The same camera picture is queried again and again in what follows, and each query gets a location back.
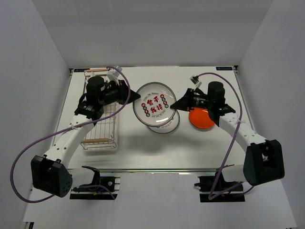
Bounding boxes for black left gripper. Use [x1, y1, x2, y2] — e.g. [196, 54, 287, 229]
[99, 80, 141, 106]

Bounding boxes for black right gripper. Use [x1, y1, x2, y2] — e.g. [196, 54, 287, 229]
[171, 88, 213, 112]

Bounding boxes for orange plastic plate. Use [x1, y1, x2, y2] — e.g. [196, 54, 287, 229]
[189, 108, 215, 130]

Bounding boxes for white plate red characters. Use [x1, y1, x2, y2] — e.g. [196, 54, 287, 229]
[132, 82, 176, 127]
[147, 111, 181, 134]

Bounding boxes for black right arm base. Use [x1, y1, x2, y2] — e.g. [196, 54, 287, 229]
[194, 176, 245, 203]

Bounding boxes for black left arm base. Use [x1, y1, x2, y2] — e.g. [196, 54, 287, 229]
[70, 173, 121, 200]

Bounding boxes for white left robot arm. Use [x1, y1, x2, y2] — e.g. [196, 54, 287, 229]
[30, 76, 141, 198]

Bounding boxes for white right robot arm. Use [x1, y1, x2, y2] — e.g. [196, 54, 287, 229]
[171, 82, 285, 190]

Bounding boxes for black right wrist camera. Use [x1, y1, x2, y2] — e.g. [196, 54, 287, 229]
[190, 76, 199, 84]

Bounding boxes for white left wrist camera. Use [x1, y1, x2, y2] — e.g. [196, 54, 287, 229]
[106, 66, 122, 84]

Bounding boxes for metal wire dish rack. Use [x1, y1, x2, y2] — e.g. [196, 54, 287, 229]
[81, 69, 119, 151]

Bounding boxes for aluminium table edge rail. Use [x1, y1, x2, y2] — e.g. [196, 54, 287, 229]
[233, 65, 270, 171]

